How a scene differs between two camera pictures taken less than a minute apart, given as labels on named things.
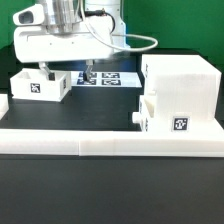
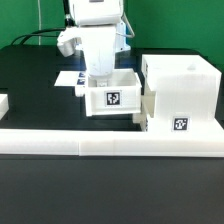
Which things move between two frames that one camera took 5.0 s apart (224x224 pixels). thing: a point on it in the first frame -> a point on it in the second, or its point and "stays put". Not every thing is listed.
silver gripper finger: (89, 67) -> (101, 82)
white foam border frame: (86, 142) stays put
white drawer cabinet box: (187, 92) stays put
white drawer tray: (32, 84) -> (119, 94)
